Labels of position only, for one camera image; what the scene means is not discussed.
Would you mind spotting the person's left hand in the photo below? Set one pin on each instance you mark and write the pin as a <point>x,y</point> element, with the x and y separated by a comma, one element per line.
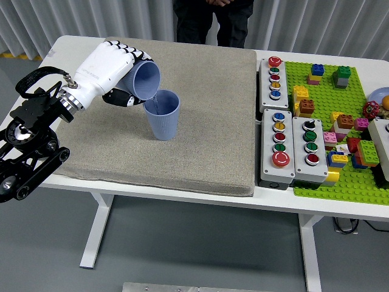
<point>224,2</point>

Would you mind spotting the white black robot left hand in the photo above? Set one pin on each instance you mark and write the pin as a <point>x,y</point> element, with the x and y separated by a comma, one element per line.
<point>103,70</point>

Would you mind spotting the person's right hand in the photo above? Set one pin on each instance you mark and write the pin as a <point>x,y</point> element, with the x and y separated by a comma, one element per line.
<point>213,2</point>

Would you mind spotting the blue ribbed cup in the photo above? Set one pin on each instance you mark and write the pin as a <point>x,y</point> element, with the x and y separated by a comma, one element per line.
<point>146,79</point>
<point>164,127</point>

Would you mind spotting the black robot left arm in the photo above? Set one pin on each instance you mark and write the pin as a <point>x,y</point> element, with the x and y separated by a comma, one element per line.
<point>33,112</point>

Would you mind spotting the person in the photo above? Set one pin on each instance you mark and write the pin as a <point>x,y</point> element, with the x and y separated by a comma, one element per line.
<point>231,27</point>

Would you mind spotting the white pleated curtain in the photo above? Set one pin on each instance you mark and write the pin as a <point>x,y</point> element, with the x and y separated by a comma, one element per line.
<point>304,24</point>

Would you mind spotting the grey-brown mat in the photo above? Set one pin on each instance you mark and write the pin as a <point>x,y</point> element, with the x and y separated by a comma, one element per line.
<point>197,121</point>

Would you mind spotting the blue toy brick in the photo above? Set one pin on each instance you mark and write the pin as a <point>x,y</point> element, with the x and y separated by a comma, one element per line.
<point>317,70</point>
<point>358,164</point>
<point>330,162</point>

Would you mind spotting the grey five-button control box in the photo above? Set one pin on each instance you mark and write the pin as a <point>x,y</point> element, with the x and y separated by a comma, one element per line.
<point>282,103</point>
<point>269,170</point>

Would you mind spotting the pink toy brick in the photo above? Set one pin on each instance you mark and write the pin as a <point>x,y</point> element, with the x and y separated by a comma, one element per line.
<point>330,137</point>
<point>312,82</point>

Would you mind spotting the brown toy brick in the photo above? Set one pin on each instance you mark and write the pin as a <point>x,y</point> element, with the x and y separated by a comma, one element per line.
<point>345,121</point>
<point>307,106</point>

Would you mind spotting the green brick baseplate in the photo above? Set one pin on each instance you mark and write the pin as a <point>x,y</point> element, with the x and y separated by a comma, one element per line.
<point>325,91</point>

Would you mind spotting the green toy brick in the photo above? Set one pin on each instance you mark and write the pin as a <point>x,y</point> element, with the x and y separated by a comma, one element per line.
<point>344,72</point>

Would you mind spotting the grey toy brick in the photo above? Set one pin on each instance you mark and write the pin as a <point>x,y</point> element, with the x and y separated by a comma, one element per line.
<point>342,82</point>

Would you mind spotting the white table leg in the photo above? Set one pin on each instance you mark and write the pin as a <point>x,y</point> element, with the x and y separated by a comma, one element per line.
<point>97,231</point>
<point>310,249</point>

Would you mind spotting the grey four-button control box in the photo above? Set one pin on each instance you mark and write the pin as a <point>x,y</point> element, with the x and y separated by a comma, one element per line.
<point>299,146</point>

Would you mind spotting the white toy brick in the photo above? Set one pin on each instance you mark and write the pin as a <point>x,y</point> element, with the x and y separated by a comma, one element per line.
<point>338,127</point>

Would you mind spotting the blue plate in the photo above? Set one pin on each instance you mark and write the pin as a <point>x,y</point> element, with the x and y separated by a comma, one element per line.
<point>378,95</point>

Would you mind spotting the magenta toy brick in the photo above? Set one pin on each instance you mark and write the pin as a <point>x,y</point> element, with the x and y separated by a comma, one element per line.
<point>361,124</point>

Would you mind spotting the orange fruit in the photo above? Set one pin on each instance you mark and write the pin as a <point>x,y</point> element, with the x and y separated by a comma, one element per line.
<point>386,102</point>

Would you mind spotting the red toy brick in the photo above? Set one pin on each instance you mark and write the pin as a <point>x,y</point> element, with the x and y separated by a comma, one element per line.
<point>353,145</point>

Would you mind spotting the white box with black base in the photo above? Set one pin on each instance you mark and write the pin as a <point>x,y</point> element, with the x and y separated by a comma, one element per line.
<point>380,134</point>

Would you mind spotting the yellow cylinder toy brick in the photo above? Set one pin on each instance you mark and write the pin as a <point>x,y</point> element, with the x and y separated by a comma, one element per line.
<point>332,175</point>

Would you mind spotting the green orange layered brick stack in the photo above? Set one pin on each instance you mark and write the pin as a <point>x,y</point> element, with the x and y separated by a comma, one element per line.
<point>367,150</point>

